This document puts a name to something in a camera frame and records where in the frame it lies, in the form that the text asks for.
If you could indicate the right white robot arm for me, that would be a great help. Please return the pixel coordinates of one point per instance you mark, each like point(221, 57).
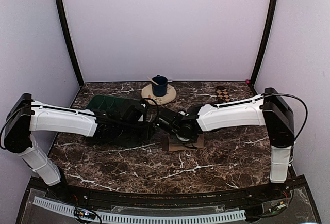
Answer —
point(268, 109)

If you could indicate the right black frame post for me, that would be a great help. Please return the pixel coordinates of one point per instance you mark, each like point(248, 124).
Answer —
point(263, 44)

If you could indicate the black front rail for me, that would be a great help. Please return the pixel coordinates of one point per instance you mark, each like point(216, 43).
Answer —
point(104, 198)

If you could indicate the brown black checkered sock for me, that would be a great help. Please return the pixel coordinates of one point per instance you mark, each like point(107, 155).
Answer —
point(222, 94)

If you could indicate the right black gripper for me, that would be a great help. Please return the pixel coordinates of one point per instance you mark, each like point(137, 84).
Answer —
point(174, 136)

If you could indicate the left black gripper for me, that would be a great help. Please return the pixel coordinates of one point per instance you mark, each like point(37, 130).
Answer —
point(146, 134)

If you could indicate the left black frame post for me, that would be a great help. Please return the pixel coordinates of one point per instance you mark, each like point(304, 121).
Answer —
point(68, 42)

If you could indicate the plain brown sock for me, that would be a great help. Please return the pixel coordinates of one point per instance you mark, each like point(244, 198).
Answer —
point(172, 144)

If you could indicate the beige floral round mat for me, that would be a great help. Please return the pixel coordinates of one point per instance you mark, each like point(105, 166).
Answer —
point(169, 94)

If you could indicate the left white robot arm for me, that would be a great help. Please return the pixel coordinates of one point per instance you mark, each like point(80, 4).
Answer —
point(105, 119)

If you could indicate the black frame post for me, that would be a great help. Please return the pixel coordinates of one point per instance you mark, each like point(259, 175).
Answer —
point(263, 44)
point(68, 42)

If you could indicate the dark blue mug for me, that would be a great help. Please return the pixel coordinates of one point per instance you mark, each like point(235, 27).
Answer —
point(161, 89)

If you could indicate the green divided plastic tray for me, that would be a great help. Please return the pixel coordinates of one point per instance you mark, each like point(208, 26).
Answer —
point(124, 109)

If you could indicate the white slotted cable duct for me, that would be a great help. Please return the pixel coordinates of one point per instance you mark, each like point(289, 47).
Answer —
point(122, 214)

